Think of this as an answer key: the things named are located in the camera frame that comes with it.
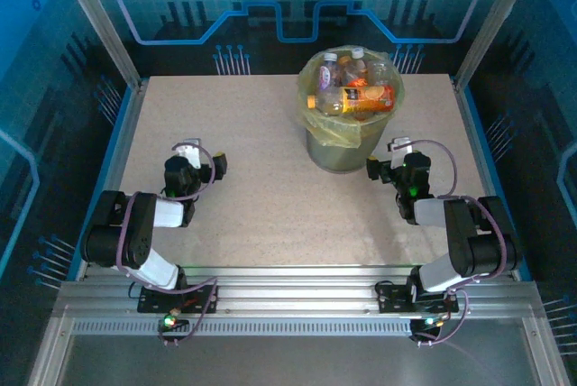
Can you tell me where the grey metal bin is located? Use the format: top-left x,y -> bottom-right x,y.
306,119 -> 392,174

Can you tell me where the orange juice bottle black label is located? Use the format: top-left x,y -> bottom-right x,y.
307,83 -> 397,116

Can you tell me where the clear square bottle green cap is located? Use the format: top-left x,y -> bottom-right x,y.
365,60 -> 394,87

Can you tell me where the clear bottle purple label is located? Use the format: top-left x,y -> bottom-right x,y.
317,52 -> 340,89

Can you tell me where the clear bottle orange cap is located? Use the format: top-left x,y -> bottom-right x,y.
337,55 -> 357,87

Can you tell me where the red gold tea bottle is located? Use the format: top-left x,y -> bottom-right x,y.
351,47 -> 369,83

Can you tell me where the yellow plastic bin liner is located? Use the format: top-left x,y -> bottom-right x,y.
296,45 -> 406,149

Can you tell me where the right LED circuit board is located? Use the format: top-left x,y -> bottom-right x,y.
408,313 -> 445,331

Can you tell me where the led circuit board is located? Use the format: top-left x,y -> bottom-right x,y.
158,313 -> 191,334
408,313 -> 445,331

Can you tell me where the left LED circuit board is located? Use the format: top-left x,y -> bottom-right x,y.
158,313 -> 191,334

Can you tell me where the grey metal base panel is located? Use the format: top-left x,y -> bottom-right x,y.
58,335 -> 563,386

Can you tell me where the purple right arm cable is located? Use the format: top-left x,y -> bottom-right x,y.
391,138 -> 519,279

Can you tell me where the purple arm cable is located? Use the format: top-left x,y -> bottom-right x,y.
391,138 -> 519,279
115,142 -> 216,277

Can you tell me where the aluminium table side rail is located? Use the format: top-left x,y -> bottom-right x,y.
74,78 -> 150,281
453,77 -> 533,281

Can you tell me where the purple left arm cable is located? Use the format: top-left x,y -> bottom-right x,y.
115,142 -> 216,277

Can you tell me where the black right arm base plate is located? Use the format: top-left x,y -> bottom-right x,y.
375,280 -> 460,315

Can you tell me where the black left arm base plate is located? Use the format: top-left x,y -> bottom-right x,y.
137,284 -> 221,315

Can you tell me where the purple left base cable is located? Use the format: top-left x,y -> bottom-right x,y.
157,275 -> 221,347

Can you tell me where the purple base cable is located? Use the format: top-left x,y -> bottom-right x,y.
157,275 -> 221,347
412,284 -> 470,347

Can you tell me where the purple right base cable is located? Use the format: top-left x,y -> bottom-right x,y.
412,284 -> 470,347

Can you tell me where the aluminium frame cross rail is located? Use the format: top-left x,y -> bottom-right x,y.
53,263 -> 549,337

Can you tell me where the aluminium frame post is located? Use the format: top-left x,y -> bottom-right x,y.
452,0 -> 540,89
49,0 -> 152,92

